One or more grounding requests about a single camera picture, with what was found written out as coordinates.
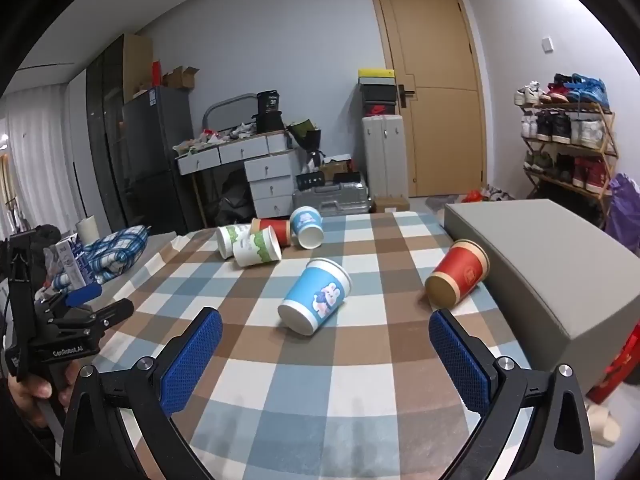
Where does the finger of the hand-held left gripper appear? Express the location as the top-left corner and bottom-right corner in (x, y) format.
(47, 298), (135, 345)
(34, 282), (104, 317)

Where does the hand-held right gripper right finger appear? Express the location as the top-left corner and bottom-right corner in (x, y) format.
(428, 308), (596, 480)

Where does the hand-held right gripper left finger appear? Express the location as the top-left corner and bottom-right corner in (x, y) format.
(59, 306), (224, 480)

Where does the blue rabbit print paper cup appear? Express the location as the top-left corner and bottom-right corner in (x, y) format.
(290, 206), (325, 250)
(277, 257), (352, 337)

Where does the red paper cup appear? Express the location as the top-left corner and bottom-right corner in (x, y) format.
(250, 217), (292, 247)
(424, 239), (491, 309)

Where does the white green paper cup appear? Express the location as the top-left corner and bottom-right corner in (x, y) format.
(232, 225), (282, 267)
(216, 223), (253, 260)

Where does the person's left hand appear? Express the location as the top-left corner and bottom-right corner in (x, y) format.
(7, 361), (82, 429)

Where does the white purple carton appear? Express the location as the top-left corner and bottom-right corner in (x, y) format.
(55, 237), (93, 291)

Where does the blue plaid cloth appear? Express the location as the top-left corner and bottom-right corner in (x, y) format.
(82, 225), (151, 283)

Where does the white paper roll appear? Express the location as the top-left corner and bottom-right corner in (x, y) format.
(76, 216), (103, 246)

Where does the checkered tablecloth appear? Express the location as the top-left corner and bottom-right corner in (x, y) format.
(92, 210), (591, 480)

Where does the grey cardboard box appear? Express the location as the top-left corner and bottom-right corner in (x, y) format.
(444, 199), (640, 396)

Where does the white curtain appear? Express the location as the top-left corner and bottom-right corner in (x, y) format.
(0, 80), (76, 241)

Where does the tall black cabinet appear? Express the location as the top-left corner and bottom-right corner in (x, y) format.
(86, 35), (131, 231)

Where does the black refrigerator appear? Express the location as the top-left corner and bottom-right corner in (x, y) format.
(122, 85), (196, 233)

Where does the black bag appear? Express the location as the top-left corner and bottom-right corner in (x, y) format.
(215, 170), (256, 228)

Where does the flat cardboard box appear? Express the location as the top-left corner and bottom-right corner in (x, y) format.
(372, 196), (411, 213)

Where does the white drawer unit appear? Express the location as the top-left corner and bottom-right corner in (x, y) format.
(175, 130), (302, 220)

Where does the silver suitcase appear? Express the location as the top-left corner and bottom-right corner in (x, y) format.
(292, 182), (373, 218)

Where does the white storage cabinet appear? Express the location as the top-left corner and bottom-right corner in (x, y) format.
(361, 114), (410, 200)

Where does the purple plastic bag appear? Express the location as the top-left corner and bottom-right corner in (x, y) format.
(604, 172), (640, 256)

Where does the wooden door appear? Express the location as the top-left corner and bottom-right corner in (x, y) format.
(369, 0), (488, 198)

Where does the tall cardboard box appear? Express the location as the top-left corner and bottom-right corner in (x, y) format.
(122, 34), (153, 101)

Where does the open cardboard box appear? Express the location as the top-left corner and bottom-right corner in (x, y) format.
(162, 66), (200, 91)

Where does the wooden shoe rack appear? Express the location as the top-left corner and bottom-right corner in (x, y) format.
(517, 100), (618, 211)

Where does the black wrapped bouquet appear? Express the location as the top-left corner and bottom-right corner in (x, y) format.
(286, 119), (326, 168)

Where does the shoe rack with shoes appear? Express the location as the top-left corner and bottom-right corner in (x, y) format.
(515, 72), (613, 193)

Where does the black appliance box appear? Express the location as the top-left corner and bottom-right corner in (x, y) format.
(255, 91), (283, 133)

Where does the black red shoe box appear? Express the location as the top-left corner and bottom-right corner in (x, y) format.
(361, 101), (398, 118)

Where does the grey metal frame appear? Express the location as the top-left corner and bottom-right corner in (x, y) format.
(202, 92), (258, 136)

